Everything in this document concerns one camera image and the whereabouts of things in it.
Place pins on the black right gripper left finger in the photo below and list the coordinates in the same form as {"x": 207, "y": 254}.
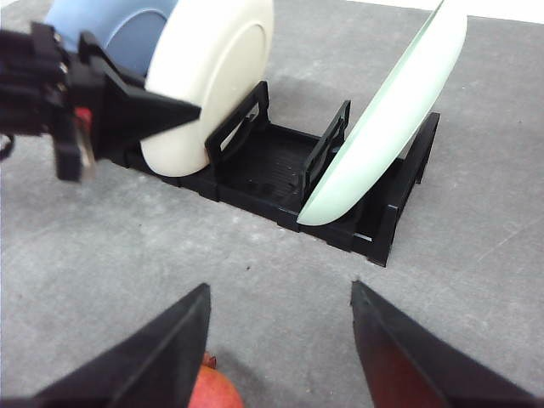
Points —
{"x": 157, "y": 368}

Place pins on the white plate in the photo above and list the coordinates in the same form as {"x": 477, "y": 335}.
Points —
{"x": 211, "y": 54}

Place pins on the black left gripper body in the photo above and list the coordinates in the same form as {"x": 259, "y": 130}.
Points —
{"x": 39, "y": 95}

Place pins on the black dish rack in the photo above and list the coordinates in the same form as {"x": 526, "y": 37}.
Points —
{"x": 255, "y": 163}

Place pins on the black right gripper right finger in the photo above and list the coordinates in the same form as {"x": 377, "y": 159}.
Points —
{"x": 408, "y": 365}

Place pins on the green plate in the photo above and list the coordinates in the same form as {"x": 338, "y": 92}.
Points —
{"x": 400, "y": 126}

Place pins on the blue plate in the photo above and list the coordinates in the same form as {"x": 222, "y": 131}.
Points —
{"x": 129, "y": 30}

